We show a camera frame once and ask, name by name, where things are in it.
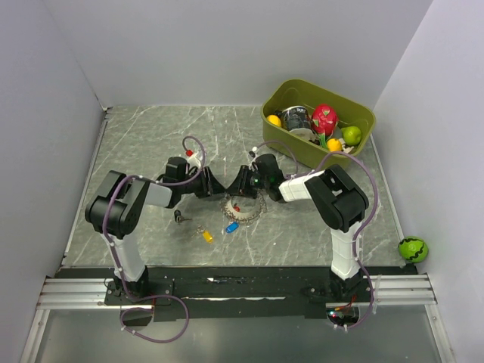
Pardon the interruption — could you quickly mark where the metal disc keyring with rings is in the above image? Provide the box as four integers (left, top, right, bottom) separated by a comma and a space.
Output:
219, 193, 267, 225

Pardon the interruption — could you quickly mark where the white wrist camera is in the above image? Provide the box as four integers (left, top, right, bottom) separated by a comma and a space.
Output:
185, 149, 202, 169
248, 147, 259, 167

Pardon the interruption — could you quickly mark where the red dragon fruit toy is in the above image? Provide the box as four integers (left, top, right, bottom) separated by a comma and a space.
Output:
311, 104, 339, 139

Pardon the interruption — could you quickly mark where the green pear toy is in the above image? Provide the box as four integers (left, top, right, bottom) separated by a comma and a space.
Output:
341, 126, 362, 147

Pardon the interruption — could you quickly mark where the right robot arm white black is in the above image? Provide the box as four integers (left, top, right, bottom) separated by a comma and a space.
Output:
225, 154, 369, 302

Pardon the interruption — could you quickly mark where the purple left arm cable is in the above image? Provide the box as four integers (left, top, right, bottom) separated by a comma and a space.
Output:
101, 135, 207, 299

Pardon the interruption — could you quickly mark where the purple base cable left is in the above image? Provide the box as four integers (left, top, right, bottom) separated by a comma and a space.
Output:
119, 294, 190, 344

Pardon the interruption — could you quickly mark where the yellow lemon toy left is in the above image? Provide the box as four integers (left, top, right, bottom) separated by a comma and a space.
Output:
266, 114, 282, 127

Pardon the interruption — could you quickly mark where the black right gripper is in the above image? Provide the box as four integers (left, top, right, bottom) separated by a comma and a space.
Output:
228, 166, 270, 198

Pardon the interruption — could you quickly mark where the yellow lemon toy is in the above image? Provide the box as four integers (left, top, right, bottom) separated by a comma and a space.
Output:
266, 114, 282, 127
327, 138, 343, 152

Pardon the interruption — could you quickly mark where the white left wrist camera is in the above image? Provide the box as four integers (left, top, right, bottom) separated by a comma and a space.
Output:
185, 149, 202, 169

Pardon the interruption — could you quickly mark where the yellow lemon toy right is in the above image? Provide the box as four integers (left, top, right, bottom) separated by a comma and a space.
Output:
327, 138, 343, 152

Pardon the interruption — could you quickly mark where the black printed cup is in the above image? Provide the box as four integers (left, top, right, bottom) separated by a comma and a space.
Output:
281, 106, 315, 141

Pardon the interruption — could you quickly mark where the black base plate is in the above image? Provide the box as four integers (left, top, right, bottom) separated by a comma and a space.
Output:
55, 264, 427, 321

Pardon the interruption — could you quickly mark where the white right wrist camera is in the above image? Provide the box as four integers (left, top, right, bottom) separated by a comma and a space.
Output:
248, 147, 259, 167

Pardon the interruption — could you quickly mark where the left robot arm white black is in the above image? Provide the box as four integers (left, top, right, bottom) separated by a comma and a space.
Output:
85, 157, 225, 304

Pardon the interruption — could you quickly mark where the yellow tag key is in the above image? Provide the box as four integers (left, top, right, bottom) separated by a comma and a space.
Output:
193, 225, 213, 244

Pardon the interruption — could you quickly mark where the green watermelon ball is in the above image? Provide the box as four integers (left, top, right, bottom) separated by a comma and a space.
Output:
398, 236, 429, 263

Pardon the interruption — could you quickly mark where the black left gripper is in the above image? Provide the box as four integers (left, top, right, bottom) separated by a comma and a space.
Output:
178, 166, 228, 198

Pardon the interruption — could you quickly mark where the olive green plastic bin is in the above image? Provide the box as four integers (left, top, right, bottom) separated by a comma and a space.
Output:
261, 79, 376, 169

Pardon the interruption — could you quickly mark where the aluminium rail frame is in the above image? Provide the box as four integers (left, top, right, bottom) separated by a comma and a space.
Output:
36, 275, 437, 310

